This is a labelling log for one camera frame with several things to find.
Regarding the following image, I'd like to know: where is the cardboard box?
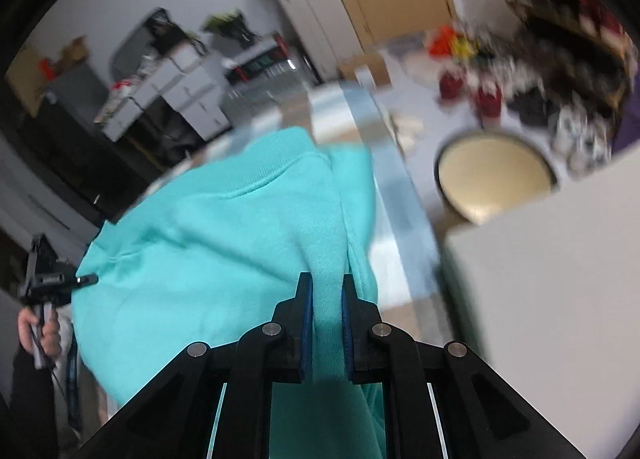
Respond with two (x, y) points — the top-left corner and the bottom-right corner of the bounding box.
(338, 53), (392, 91)

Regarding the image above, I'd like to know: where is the wooden shoe rack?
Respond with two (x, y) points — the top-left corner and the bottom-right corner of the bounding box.
(505, 0), (638, 114)

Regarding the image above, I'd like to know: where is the white drawer cabinet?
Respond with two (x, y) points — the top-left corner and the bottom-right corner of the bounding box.
(93, 40), (231, 142)

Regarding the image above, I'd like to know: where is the person left hand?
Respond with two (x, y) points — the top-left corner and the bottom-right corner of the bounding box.
(17, 306), (62, 359)

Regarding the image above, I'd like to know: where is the white wardrobe cabinet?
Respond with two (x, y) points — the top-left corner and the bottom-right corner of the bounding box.
(278, 0), (363, 80)

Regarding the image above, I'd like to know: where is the teal zip hoodie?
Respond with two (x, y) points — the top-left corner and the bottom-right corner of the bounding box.
(72, 128), (385, 458)

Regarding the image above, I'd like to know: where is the round beige stool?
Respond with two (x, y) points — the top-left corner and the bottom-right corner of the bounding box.
(434, 130), (559, 225)

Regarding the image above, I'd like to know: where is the plaid checkered bed blanket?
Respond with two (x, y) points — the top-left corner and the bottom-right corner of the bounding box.
(150, 81), (444, 310)

